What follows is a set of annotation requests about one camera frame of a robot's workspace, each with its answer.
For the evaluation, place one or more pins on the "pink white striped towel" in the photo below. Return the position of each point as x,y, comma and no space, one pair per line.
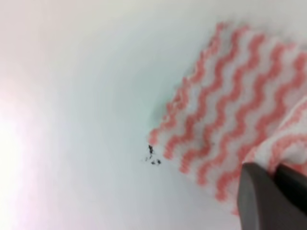
246,101

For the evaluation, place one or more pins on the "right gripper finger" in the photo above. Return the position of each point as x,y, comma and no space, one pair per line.
272,202

